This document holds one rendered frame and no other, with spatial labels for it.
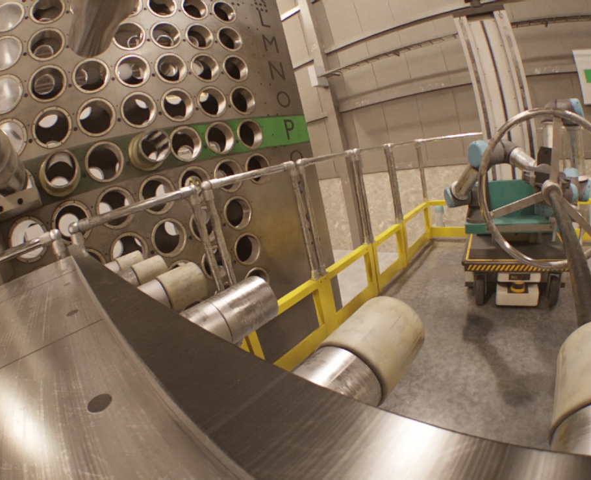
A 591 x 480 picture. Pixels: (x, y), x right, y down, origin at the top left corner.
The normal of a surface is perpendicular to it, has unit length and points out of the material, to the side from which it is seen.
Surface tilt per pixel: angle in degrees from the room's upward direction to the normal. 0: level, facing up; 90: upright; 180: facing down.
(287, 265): 90
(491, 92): 90
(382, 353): 49
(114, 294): 0
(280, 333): 90
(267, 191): 90
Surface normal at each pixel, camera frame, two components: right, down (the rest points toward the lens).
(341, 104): -0.67, 0.33
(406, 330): 0.47, -0.50
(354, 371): 0.22, -0.77
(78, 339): -0.22, -0.94
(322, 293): 0.71, 0.03
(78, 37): -0.37, 0.87
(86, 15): -0.19, 0.97
